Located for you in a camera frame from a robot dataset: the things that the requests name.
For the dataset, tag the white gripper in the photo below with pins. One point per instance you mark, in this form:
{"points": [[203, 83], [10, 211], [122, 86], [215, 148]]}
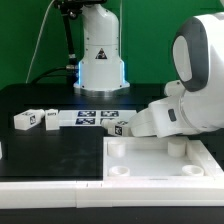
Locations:
{"points": [[161, 118]]}

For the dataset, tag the white square tabletop part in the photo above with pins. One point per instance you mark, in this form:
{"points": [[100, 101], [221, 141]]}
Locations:
{"points": [[156, 158]]}

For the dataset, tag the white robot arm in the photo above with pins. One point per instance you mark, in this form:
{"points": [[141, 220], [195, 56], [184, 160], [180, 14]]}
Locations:
{"points": [[193, 104]]}

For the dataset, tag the white front fence bar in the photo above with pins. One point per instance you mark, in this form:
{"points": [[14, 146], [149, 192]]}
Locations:
{"points": [[112, 193]]}

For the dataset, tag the white tag base sheet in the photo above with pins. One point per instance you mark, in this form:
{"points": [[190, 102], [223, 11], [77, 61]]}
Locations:
{"points": [[92, 117]]}

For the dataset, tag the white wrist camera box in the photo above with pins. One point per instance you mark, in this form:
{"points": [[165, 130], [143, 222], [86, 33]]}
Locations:
{"points": [[174, 89]]}

